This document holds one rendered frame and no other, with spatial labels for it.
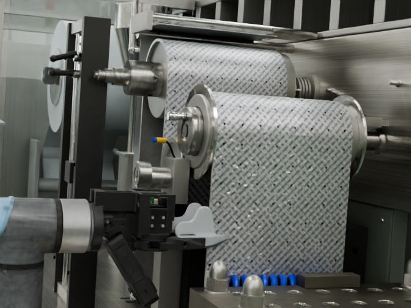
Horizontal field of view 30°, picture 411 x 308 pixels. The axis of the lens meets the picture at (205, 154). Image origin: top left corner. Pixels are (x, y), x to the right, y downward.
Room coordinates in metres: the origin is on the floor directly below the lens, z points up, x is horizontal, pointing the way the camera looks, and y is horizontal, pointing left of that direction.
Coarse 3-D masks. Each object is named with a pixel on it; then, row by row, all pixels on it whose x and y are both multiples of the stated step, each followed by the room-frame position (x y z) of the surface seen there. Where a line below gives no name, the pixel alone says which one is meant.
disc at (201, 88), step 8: (200, 88) 1.18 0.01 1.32; (208, 88) 1.16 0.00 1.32; (192, 96) 1.21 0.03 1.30; (208, 96) 1.15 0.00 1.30; (208, 104) 1.15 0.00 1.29; (216, 112) 1.12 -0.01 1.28; (216, 120) 1.12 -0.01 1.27; (216, 128) 1.12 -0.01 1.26; (216, 136) 1.12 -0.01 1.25; (216, 144) 1.12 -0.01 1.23; (208, 152) 1.14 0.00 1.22; (208, 160) 1.13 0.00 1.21; (192, 168) 1.19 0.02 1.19; (200, 168) 1.16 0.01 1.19; (208, 168) 1.14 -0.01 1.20; (192, 176) 1.19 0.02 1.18; (200, 176) 1.16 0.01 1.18
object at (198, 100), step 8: (200, 96) 1.17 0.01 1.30; (192, 104) 1.20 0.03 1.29; (200, 104) 1.17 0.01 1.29; (208, 112) 1.14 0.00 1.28; (352, 112) 1.25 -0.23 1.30; (208, 120) 1.13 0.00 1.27; (352, 120) 1.23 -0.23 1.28; (208, 128) 1.13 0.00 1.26; (352, 128) 1.22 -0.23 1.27; (208, 136) 1.13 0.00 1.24; (208, 144) 1.13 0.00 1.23; (352, 144) 1.22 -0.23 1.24; (200, 152) 1.16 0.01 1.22; (352, 152) 1.23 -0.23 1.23; (192, 160) 1.19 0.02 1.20; (200, 160) 1.16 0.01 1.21; (352, 160) 1.23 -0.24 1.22
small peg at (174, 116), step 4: (168, 112) 1.17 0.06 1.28; (172, 112) 1.17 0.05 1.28; (176, 112) 1.17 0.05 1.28; (180, 112) 1.17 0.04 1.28; (184, 112) 1.18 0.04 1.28; (168, 116) 1.17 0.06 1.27; (172, 116) 1.17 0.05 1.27; (176, 116) 1.17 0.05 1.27; (180, 116) 1.17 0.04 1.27; (184, 116) 1.17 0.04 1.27; (172, 120) 1.17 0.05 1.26; (176, 120) 1.17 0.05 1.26; (180, 120) 1.17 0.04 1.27; (184, 120) 1.18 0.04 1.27
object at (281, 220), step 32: (224, 192) 1.14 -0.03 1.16; (256, 192) 1.16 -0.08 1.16; (288, 192) 1.18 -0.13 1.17; (320, 192) 1.20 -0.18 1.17; (224, 224) 1.14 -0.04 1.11; (256, 224) 1.16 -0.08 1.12; (288, 224) 1.18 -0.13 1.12; (320, 224) 1.20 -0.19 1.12; (224, 256) 1.14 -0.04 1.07; (256, 256) 1.16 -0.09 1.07; (288, 256) 1.18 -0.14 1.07; (320, 256) 1.20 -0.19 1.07
